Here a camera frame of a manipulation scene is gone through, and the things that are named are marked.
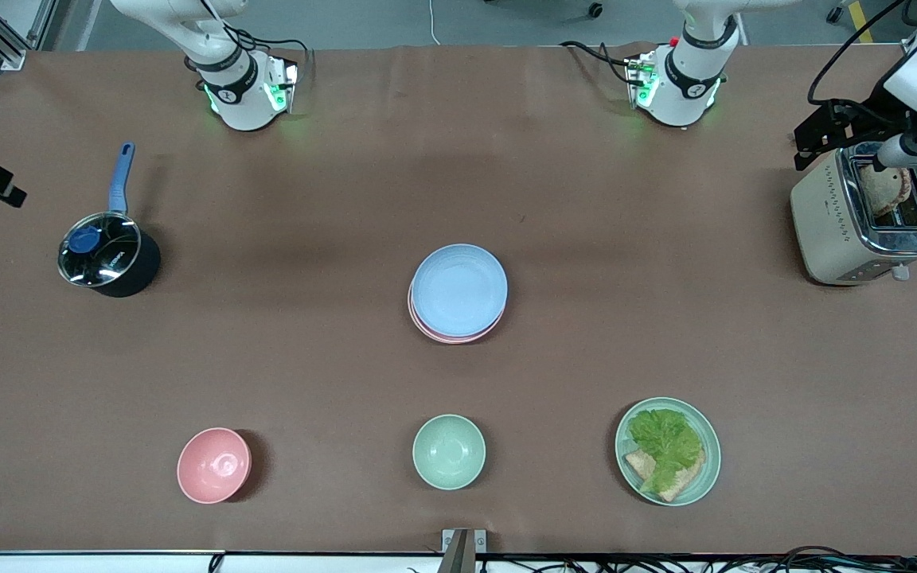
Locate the light blue plate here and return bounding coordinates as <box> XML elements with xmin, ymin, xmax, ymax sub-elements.
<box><xmin>412</xmin><ymin>244</ymin><xmax>509</xmax><ymax>338</ymax></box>

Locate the pink plate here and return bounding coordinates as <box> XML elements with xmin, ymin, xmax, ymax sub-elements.
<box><xmin>408</xmin><ymin>298</ymin><xmax>505</xmax><ymax>345</ymax></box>

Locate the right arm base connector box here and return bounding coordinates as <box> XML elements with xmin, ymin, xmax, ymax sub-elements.
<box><xmin>263</xmin><ymin>57</ymin><xmax>300</xmax><ymax>114</ymax></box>

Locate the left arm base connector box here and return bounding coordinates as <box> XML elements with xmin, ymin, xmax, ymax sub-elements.
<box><xmin>626</xmin><ymin>52</ymin><xmax>660</xmax><ymax>108</ymax></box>

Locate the toast slice in toaster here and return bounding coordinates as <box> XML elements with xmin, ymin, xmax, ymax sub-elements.
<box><xmin>859</xmin><ymin>163</ymin><xmax>913</xmax><ymax>217</ymax></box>

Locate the silver beige toaster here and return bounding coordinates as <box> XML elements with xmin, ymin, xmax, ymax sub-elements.
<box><xmin>790</xmin><ymin>142</ymin><xmax>917</xmax><ymax>286</ymax></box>

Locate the glass lid with blue knob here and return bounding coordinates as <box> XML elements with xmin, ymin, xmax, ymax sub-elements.
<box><xmin>58</xmin><ymin>212</ymin><xmax>143</xmax><ymax>287</ymax></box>

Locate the green lettuce leaf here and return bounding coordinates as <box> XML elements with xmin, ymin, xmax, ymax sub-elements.
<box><xmin>628</xmin><ymin>408</ymin><xmax>704</xmax><ymax>494</ymax></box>

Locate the green plate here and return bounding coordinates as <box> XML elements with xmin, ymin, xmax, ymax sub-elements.
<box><xmin>615</xmin><ymin>397</ymin><xmax>722</xmax><ymax>507</ymax></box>

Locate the small pink bowl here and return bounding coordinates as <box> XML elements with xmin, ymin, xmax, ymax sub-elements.
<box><xmin>177</xmin><ymin>427</ymin><xmax>252</xmax><ymax>505</ymax></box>

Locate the brown bread slice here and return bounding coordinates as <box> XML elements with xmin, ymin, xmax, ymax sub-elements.
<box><xmin>624</xmin><ymin>448</ymin><xmax>706</xmax><ymax>503</ymax></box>

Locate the small green bowl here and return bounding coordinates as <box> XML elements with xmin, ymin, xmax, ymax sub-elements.
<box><xmin>412</xmin><ymin>414</ymin><xmax>486</xmax><ymax>491</ymax></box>

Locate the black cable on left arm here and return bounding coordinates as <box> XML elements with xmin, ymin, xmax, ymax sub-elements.
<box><xmin>807</xmin><ymin>0</ymin><xmax>913</xmax><ymax>108</ymax></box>

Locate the dark saucepan with blue handle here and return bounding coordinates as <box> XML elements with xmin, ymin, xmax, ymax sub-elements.
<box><xmin>58</xmin><ymin>142</ymin><xmax>162</xmax><ymax>298</ymax></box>

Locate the black left arm base cable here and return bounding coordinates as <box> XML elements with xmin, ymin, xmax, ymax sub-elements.
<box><xmin>560</xmin><ymin>40</ymin><xmax>636</xmax><ymax>84</ymax></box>

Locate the black arm base cable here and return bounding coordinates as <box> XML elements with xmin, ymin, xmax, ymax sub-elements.
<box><xmin>232</xmin><ymin>36</ymin><xmax>314</xmax><ymax>76</ymax></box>
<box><xmin>560</xmin><ymin>40</ymin><xmax>636</xmax><ymax>84</ymax></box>

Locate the black right arm base cable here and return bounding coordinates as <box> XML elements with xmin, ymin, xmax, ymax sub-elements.
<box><xmin>232</xmin><ymin>36</ymin><xmax>314</xmax><ymax>76</ymax></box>

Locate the metal bracket on table edge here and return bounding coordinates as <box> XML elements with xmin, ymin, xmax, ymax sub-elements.
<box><xmin>441</xmin><ymin>529</ymin><xmax>487</xmax><ymax>573</ymax></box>

